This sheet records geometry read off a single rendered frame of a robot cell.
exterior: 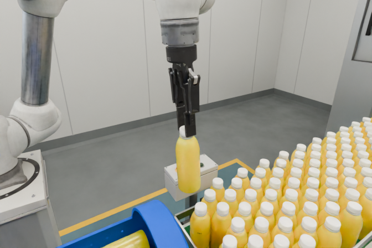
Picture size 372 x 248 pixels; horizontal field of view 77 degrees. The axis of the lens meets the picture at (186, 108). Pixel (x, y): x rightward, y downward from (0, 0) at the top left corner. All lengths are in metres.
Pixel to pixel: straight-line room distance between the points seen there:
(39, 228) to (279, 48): 5.03
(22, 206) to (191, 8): 0.88
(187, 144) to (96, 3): 2.82
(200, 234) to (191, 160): 0.29
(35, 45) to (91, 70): 2.32
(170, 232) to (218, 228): 0.29
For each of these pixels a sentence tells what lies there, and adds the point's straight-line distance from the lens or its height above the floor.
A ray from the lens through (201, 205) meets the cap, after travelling 0.82.
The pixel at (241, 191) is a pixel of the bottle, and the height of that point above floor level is 1.07.
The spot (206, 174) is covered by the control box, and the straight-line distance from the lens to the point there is 0.98.
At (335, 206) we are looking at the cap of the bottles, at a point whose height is 1.10.
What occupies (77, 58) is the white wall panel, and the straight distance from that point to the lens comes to 3.28.
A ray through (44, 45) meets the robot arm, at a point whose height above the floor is 1.57.
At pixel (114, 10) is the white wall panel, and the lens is 3.35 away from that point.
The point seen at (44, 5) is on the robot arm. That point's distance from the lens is 0.98.
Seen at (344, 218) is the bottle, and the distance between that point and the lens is 0.99.
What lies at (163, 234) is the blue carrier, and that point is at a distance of 0.58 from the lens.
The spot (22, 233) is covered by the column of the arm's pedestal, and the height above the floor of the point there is 0.86.
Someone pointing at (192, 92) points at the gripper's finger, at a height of 1.50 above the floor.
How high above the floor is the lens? 1.67
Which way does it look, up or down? 22 degrees down
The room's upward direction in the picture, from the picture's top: straight up
